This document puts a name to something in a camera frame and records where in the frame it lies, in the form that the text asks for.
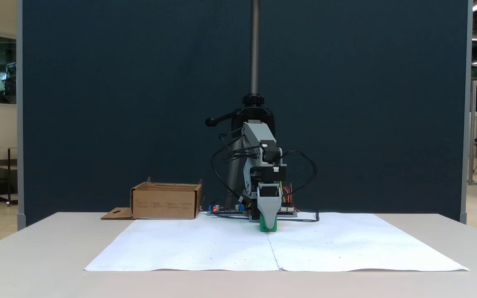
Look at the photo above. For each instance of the green dice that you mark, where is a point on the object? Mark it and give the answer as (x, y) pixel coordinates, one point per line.
(261, 227)

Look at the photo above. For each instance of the framed window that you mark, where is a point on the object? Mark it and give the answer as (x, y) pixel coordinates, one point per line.
(4, 68)

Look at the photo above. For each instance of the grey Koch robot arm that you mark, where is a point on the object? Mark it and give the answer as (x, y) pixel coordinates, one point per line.
(259, 134)

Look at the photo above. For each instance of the dark blue partition panel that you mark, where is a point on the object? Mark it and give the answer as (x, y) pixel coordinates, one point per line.
(118, 103)

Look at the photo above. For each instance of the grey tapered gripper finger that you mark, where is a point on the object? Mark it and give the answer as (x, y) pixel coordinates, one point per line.
(269, 209)

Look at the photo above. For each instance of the black camera stand with pole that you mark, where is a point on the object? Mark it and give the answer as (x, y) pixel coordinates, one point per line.
(255, 49)

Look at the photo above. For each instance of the blue circuit board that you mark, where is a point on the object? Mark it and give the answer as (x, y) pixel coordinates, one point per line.
(226, 211)

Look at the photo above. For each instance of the brown cardboard box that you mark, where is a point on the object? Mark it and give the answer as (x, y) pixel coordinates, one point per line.
(164, 203)

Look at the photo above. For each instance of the white paper sheet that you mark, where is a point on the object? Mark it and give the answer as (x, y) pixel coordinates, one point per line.
(197, 244)
(354, 244)

